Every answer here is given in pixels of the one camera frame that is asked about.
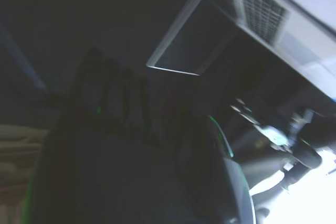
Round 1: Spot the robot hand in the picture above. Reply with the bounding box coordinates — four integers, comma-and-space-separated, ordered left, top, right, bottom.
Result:
23, 48, 257, 224

